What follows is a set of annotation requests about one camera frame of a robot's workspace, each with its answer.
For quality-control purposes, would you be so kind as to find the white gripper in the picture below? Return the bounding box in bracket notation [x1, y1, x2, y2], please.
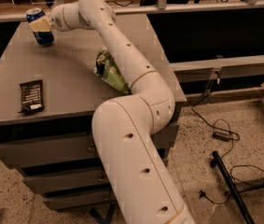
[29, 5, 68, 33]

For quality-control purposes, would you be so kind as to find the blue pepsi can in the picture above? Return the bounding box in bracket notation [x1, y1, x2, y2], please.
[26, 7, 54, 46]

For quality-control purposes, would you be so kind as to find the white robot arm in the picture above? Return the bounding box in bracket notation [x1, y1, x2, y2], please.
[48, 0, 195, 224]

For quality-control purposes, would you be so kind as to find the green chip bag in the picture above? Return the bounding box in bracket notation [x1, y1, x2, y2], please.
[93, 47, 131, 95]

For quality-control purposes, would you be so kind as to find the grey drawer cabinet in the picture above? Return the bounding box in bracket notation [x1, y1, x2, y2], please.
[0, 14, 188, 211]

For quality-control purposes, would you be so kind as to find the top grey drawer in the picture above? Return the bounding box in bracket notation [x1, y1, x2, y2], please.
[0, 121, 181, 169]

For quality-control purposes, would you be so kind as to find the grey drawer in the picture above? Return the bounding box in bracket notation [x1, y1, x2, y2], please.
[21, 158, 111, 197]
[43, 188, 116, 210]
[0, 121, 181, 169]

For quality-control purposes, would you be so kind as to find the middle grey drawer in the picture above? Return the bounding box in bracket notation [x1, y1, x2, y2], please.
[21, 158, 111, 197]

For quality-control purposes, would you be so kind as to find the bottom grey drawer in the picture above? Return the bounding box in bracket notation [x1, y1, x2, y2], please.
[43, 188, 116, 210]

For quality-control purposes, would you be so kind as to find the black power adapter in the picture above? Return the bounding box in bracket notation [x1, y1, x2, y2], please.
[213, 132, 230, 142]

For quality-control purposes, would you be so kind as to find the grey metal railing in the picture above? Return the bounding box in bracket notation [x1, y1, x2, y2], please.
[0, 0, 264, 23]

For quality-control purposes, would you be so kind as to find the black metal stand leg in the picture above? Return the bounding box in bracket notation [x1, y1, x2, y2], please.
[212, 151, 255, 224]

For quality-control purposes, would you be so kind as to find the black floor cable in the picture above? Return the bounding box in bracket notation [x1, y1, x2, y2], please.
[190, 75, 264, 205]

